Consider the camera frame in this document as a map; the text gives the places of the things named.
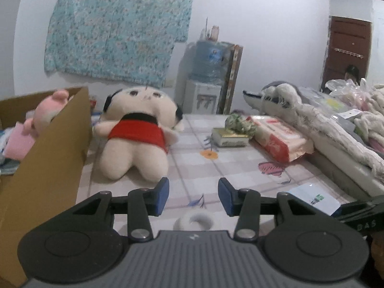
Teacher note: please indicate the clear bag of pink items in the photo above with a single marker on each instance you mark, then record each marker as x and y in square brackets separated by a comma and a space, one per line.
[354, 93]

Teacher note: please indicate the thin stick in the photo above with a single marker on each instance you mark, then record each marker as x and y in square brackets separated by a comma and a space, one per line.
[207, 28]

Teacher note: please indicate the white water dispenser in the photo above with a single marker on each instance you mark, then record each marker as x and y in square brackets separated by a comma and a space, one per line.
[198, 93]

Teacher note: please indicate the cardboard box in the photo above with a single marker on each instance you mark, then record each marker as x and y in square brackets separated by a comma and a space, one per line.
[45, 171]

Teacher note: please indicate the white folded mattress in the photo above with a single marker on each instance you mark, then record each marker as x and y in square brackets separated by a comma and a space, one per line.
[354, 174]

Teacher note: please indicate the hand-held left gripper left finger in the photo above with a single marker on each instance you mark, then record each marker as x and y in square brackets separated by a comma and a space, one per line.
[162, 196]

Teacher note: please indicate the crumpled green floral cloth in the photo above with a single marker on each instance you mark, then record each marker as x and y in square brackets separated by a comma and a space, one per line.
[240, 123]

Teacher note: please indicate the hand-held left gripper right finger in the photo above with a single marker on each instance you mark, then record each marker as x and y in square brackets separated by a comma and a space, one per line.
[225, 196]

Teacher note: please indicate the red white tissue pack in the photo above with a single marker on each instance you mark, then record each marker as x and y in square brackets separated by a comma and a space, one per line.
[279, 141]

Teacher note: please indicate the white card packet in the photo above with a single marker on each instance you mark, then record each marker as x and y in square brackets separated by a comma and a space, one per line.
[306, 193]

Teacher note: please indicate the brown wooden door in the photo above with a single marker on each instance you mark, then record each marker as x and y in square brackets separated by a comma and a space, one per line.
[345, 36]

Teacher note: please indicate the white hook rack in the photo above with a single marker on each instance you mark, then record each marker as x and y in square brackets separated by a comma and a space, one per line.
[348, 52]

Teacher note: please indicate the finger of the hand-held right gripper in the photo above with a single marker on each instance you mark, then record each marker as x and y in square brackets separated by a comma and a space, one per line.
[360, 207]

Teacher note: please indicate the white fluffy blanket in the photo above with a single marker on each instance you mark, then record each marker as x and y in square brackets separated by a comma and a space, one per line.
[330, 138]

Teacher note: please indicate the plush doll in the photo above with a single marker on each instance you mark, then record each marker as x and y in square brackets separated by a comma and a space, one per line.
[135, 153]

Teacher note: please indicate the grey shark plush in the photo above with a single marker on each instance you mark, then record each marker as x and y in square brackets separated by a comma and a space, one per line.
[255, 99]

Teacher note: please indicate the teal floral wall cloth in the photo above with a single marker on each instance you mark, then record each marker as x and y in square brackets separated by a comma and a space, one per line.
[120, 30]

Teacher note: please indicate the small gift box with bow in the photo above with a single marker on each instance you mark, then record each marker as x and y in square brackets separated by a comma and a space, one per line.
[229, 139]

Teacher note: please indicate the pink square cloth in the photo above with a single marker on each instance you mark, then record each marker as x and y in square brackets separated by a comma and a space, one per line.
[18, 144]

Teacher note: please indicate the small pale bottle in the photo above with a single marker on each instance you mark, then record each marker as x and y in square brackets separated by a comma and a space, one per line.
[215, 33]

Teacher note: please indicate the blue checked cloth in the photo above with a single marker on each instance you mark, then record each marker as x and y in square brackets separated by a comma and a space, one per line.
[9, 167]

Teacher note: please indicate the clear packet with yellow label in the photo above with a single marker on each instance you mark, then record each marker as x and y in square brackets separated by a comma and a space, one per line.
[330, 105]

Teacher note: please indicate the wooden framed board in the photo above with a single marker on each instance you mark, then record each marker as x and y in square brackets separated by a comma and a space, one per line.
[232, 81]

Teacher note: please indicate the pink plush toy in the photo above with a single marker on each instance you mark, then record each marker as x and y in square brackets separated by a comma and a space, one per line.
[45, 111]

